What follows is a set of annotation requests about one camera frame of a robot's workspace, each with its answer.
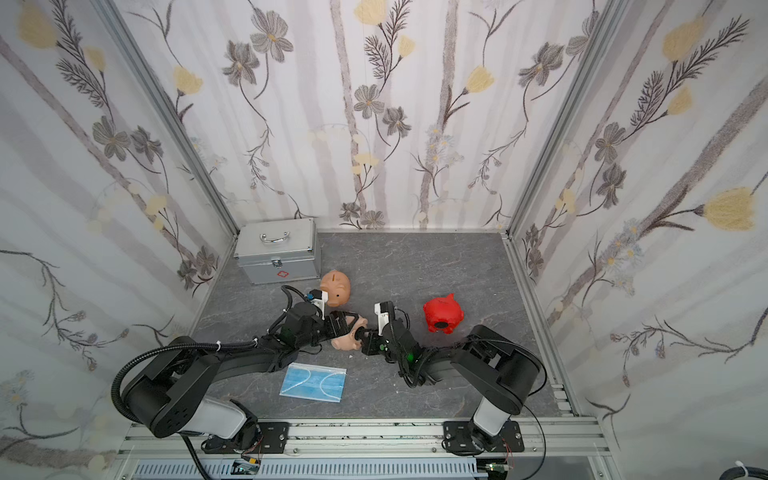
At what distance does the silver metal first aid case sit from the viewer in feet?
Result: 3.17

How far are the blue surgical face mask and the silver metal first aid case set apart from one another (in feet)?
1.08

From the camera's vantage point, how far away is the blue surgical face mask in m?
0.84
